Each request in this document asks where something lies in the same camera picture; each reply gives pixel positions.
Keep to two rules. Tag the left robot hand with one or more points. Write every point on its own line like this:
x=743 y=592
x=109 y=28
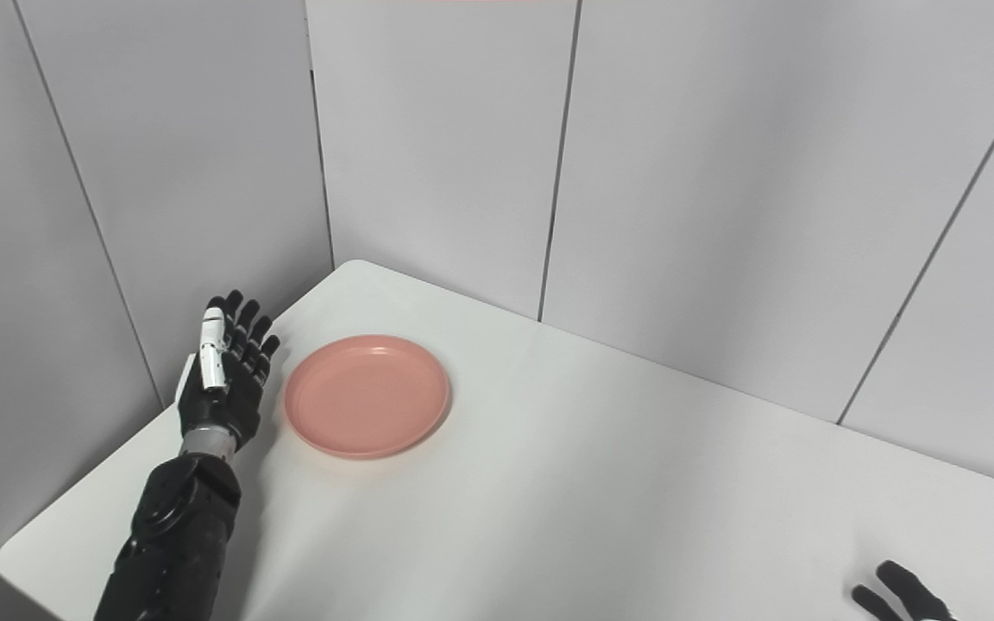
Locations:
x=225 y=379

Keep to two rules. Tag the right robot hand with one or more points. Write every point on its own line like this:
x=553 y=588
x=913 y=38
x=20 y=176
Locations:
x=898 y=595

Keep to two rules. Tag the pink round plate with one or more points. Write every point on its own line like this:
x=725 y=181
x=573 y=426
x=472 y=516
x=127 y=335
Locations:
x=367 y=395

